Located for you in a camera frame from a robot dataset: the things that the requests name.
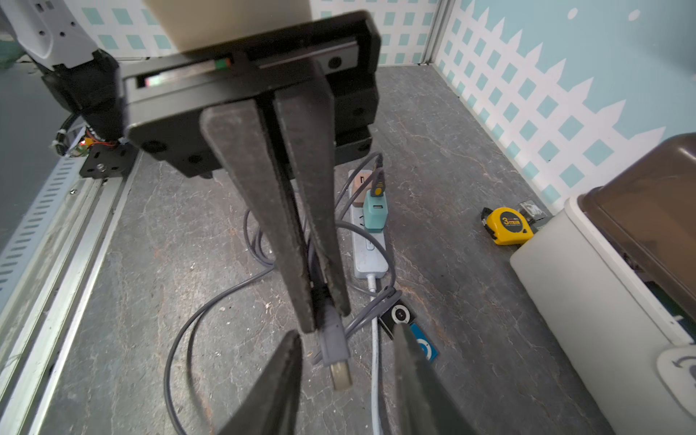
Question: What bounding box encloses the black mp3 player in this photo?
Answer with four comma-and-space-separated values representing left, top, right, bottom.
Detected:
378, 299, 417, 340

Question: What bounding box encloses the grey USB cable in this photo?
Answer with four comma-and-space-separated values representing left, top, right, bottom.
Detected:
162, 162, 376, 435
309, 151, 398, 393

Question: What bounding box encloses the teal USB charger adapter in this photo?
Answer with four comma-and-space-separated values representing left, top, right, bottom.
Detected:
362, 190, 389, 233

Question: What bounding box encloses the black relay module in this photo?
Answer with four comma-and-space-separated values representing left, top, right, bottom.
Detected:
519, 200, 547, 225

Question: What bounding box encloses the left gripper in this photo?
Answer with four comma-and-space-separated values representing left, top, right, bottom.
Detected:
117, 10, 381, 334

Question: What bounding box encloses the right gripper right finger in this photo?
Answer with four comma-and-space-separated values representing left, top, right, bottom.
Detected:
394, 324, 475, 434

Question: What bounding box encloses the yellow tape measure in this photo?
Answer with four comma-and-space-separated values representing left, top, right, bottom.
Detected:
481, 207, 534, 246

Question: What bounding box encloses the white toolbox brown lid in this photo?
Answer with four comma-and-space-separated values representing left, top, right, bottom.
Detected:
510, 133, 695, 434

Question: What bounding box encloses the pink USB charger adapter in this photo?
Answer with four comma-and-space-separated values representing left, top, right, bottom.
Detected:
349, 170, 373, 208

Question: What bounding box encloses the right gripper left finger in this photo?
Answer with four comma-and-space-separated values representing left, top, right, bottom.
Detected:
219, 330, 303, 434

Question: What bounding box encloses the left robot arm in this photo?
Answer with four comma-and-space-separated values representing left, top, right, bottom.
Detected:
1, 1, 382, 333

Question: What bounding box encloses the blue mp3 player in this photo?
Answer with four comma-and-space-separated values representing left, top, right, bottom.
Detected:
410, 323, 439, 363

